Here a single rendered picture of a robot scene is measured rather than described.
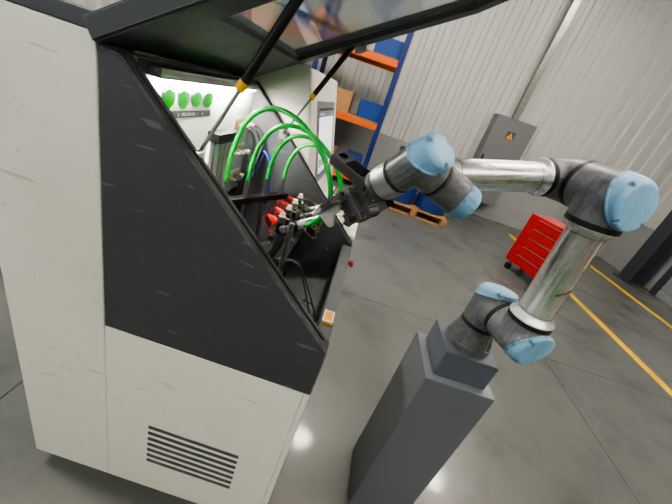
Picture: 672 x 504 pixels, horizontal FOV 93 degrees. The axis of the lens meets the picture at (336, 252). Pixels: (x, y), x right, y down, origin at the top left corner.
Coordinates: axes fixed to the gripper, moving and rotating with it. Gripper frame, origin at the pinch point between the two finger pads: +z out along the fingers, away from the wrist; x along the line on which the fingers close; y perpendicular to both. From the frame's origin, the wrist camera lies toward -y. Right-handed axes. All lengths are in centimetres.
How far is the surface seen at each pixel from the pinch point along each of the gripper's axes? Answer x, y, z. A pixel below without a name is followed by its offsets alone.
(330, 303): 0.5, 25.4, 16.8
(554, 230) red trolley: 408, 103, 91
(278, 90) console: 25, -52, 28
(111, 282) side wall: -47, -4, 31
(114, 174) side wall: -39.9, -21.8, 10.5
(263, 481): -30, 71, 50
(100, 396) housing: -59, 23, 65
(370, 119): 419, -174, 294
